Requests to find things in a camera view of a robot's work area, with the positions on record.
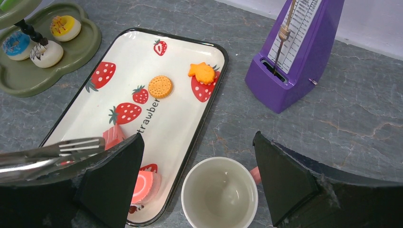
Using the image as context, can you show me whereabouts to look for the green tiered dessert stand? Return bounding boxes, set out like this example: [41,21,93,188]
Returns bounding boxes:
[0,2,101,97]

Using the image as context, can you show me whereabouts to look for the orange star cookie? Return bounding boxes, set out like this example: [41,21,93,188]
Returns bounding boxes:
[188,62,215,85]

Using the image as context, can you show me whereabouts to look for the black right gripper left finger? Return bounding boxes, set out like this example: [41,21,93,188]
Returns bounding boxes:
[0,133,144,228]

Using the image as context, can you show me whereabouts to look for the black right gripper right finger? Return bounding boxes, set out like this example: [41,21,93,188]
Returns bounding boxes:
[253,132,403,228]

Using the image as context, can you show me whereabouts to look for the white chocolate drizzle donut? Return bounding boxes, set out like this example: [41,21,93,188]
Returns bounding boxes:
[30,40,64,68]

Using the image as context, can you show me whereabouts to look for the pink cake slice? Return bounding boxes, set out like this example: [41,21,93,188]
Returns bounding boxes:
[103,124,126,150]

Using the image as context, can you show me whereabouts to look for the metal serving tongs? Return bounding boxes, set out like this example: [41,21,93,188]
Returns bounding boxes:
[0,137,106,183]

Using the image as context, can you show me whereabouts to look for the pink ceramic mug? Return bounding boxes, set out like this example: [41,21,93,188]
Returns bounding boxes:
[181,157,261,228]

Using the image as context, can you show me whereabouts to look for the blue frosted donut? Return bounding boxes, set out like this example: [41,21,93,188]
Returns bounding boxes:
[2,31,36,61]

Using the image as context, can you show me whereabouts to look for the round orange biscuit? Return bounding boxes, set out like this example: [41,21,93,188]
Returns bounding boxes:
[148,75,173,98]

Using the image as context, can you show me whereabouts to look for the yellow frosted donut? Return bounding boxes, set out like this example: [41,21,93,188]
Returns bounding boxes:
[50,15,82,42]

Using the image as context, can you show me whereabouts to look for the strawberry print serving tray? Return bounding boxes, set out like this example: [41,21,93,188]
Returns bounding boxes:
[42,28,229,227]

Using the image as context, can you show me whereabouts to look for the green white cake slice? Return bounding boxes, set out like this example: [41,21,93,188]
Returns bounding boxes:
[0,0,16,12]

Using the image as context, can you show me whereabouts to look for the purple metronome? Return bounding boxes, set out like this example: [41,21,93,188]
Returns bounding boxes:
[245,0,344,113]

